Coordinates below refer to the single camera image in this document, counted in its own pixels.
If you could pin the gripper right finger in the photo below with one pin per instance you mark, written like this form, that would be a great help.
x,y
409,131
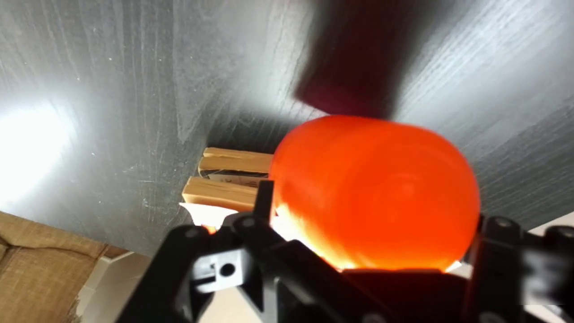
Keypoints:
x,y
506,269

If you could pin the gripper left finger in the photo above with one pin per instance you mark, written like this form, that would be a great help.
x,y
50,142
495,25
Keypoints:
x,y
179,269

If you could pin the orange plastic cup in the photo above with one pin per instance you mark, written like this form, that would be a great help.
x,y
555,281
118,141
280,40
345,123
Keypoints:
x,y
372,188

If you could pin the dark maroon cup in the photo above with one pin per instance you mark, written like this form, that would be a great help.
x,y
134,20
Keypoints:
x,y
354,58

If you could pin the slotted wooden block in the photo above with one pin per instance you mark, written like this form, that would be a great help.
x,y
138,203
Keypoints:
x,y
219,194

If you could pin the brown cardboard box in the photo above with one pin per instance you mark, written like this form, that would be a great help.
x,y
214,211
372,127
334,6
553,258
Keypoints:
x,y
36,269

